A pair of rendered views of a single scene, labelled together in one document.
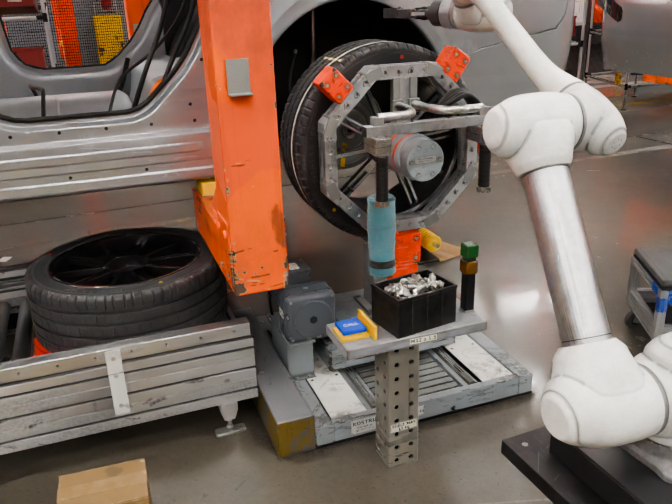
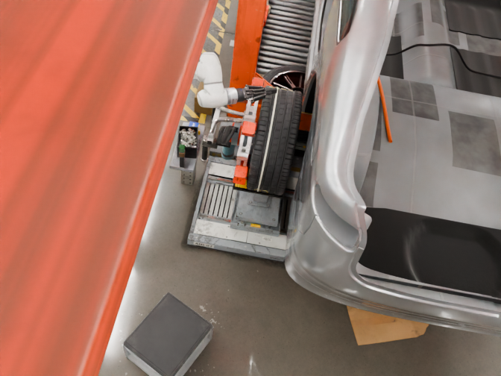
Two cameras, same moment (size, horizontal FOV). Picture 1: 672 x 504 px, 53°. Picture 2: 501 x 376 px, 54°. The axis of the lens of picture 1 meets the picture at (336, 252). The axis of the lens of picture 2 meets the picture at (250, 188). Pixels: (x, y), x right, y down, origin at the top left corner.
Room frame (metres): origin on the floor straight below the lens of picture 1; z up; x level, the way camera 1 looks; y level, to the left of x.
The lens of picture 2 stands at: (2.92, -2.17, 3.14)
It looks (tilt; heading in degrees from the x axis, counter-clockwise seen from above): 53 degrees down; 109
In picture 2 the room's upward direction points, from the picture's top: 11 degrees clockwise
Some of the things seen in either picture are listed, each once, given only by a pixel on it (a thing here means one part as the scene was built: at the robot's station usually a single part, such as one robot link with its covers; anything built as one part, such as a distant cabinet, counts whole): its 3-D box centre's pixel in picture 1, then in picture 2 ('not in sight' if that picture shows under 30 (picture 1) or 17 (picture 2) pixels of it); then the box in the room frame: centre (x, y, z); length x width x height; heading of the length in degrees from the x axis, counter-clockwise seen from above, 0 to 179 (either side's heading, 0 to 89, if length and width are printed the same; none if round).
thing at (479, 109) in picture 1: (447, 95); (227, 123); (2.09, -0.36, 1.03); 0.19 x 0.18 x 0.11; 20
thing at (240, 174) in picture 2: not in sight; (240, 174); (2.28, -0.52, 0.85); 0.09 x 0.08 x 0.07; 110
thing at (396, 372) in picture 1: (396, 396); (188, 163); (1.72, -0.17, 0.21); 0.10 x 0.10 x 0.42; 20
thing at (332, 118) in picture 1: (400, 149); (247, 136); (2.17, -0.22, 0.85); 0.54 x 0.07 x 0.54; 110
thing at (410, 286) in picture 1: (413, 300); (187, 141); (1.73, -0.21, 0.51); 0.20 x 0.14 x 0.13; 118
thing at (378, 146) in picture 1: (377, 143); not in sight; (1.92, -0.13, 0.93); 0.09 x 0.05 x 0.05; 20
